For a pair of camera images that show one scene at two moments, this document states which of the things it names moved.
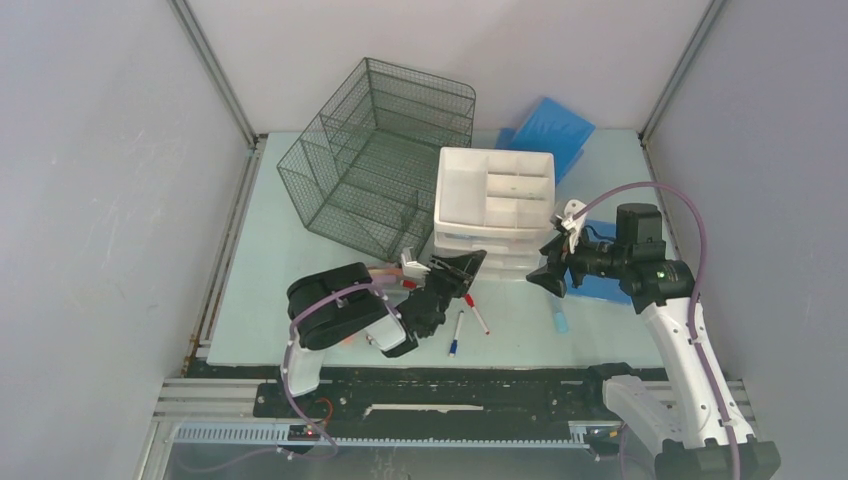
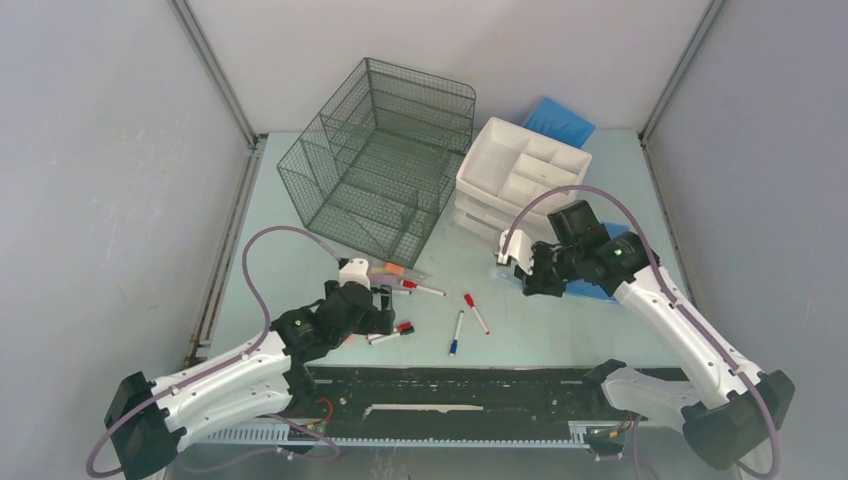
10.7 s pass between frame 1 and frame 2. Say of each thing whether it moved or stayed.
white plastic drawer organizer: moved
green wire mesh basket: stayed
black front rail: stayed
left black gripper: moved
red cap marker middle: stayed
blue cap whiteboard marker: stayed
